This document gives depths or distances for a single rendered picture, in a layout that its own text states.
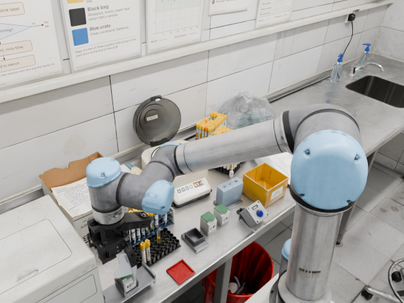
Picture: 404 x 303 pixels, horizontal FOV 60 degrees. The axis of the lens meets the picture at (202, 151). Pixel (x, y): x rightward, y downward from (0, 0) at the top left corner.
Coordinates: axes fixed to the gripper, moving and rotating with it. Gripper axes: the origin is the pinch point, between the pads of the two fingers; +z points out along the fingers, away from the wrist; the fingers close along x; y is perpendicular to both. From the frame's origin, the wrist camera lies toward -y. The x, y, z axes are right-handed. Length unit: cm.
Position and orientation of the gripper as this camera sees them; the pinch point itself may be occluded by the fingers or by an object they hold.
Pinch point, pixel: (123, 262)
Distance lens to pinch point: 105.3
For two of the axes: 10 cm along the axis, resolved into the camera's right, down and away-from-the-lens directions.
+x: 6.6, 4.6, -6.0
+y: -7.5, 3.5, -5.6
